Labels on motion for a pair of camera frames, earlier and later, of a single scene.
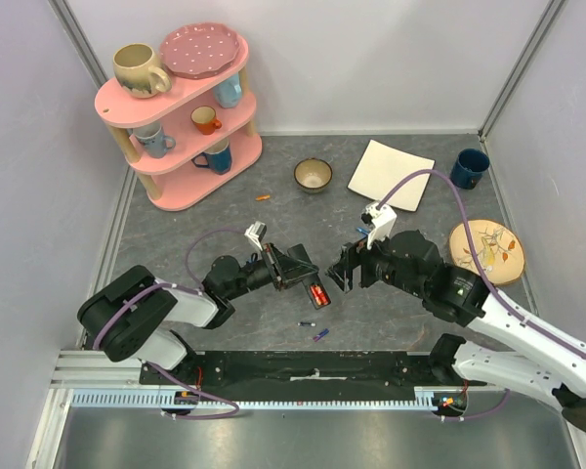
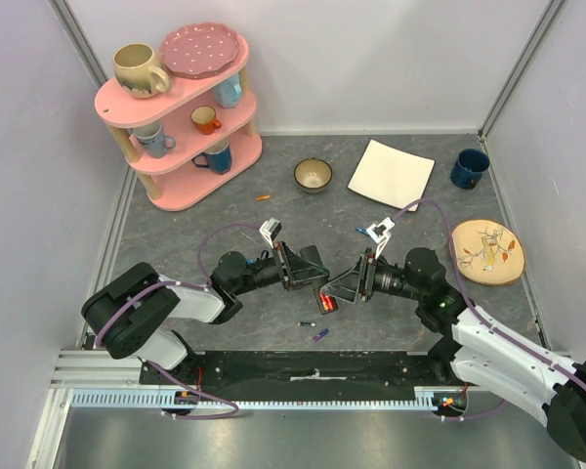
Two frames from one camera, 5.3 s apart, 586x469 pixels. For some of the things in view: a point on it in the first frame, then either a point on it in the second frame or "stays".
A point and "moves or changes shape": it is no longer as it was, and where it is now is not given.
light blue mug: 229,93 stays
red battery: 318,294 moves or changes shape
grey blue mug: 154,141 stays
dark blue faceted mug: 217,156 stays
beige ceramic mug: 136,72 stays
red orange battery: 319,295 -> 331,303
